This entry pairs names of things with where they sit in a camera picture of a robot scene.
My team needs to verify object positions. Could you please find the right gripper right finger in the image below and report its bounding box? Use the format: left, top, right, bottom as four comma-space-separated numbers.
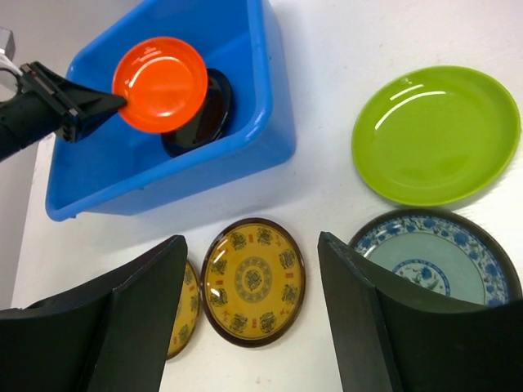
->
318, 232, 522, 391

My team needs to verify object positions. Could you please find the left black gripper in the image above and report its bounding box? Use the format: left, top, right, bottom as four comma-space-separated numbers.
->
1, 61, 127, 160

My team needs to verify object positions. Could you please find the yellow patterned plate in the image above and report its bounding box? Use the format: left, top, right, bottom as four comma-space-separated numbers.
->
200, 217, 306, 348
167, 261, 201, 360

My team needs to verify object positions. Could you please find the blue plastic bin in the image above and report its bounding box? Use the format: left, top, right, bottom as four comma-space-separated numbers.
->
45, 1, 296, 221

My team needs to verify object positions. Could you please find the black plate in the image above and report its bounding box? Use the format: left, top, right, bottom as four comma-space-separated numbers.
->
161, 69, 234, 158

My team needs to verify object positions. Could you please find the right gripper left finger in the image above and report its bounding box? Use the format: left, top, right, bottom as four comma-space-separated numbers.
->
1, 235, 188, 391

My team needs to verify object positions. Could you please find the orange plate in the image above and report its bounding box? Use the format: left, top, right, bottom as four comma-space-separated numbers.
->
112, 37, 208, 134

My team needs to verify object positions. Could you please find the lime green plate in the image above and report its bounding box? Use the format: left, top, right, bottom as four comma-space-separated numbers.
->
351, 65, 521, 207

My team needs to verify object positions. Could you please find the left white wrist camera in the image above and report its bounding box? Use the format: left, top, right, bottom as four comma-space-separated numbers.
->
0, 27, 20, 74

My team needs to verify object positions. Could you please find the blue floral plate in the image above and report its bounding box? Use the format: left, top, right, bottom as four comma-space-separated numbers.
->
349, 208, 522, 307

